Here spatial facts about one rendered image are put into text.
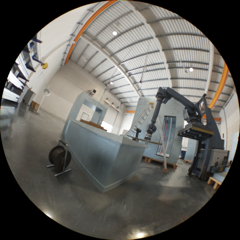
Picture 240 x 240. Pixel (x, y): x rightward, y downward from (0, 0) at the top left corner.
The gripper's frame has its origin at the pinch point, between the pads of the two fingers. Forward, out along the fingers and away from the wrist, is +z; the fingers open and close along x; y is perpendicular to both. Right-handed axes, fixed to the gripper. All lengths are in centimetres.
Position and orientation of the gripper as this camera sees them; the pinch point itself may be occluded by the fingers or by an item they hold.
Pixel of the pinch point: (145, 143)
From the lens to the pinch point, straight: 148.7
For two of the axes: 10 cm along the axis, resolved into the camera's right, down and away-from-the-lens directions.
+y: -4.7, -5.4, -7.0
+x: 7.8, 1.1, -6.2
